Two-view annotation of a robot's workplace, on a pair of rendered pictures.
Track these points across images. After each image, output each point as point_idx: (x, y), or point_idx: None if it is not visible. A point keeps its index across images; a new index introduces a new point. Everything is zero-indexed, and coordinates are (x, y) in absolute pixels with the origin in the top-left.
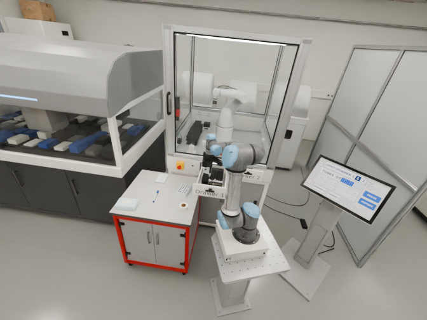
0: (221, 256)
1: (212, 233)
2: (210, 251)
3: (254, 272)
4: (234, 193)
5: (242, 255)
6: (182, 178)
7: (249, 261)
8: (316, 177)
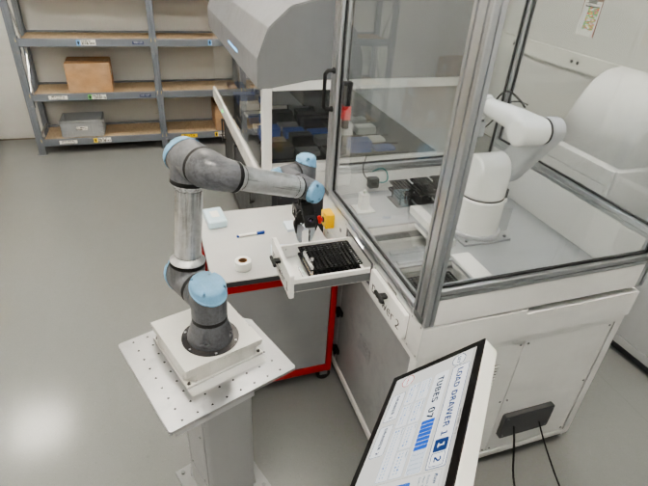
0: None
1: (337, 408)
2: (294, 418)
3: (147, 378)
4: (175, 223)
5: (165, 348)
6: None
7: (165, 368)
8: (419, 382)
